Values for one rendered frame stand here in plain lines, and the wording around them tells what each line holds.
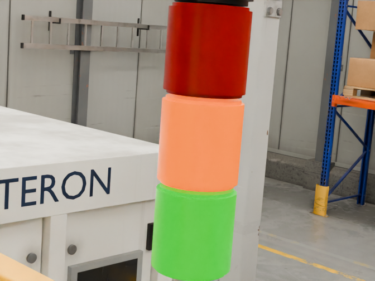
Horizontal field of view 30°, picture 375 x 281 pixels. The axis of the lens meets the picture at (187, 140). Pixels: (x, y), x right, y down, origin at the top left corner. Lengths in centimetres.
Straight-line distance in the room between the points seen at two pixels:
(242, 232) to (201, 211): 267
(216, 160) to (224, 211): 3
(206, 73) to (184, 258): 11
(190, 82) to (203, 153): 4
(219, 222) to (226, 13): 12
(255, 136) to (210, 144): 260
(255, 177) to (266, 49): 55
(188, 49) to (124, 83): 1003
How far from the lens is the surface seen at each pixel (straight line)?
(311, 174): 1094
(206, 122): 40
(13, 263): 63
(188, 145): 40
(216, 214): 41
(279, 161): 1140
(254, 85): 297
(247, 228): 309
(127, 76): 1045
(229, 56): 40
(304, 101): 1123
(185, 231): 41
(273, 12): 299
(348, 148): 1083
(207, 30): 40
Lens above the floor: 231
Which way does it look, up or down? 9 degrees down
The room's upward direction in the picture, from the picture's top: 4 degrees clockwise
